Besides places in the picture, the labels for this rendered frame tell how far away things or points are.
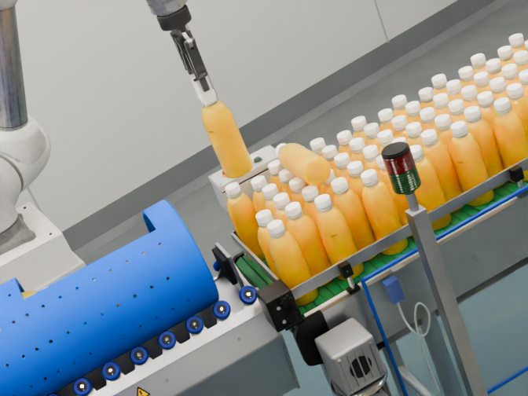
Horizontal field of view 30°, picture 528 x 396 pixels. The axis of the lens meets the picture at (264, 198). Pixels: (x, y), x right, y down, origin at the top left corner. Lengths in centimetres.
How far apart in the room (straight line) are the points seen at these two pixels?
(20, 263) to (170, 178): 273
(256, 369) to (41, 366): 54
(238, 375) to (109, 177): 299
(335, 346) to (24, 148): 111
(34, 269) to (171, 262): 65
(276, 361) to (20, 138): 98
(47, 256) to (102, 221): 255
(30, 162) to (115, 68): 238
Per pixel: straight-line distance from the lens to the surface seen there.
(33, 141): 291
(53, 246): 283
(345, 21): 587
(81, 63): 518
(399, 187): 216
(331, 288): 243
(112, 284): 228
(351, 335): 232
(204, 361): 243
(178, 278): 230
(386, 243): 240
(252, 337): 244
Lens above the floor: 219
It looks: 26 degrees down
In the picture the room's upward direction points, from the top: 23 degrees counter-clockwise
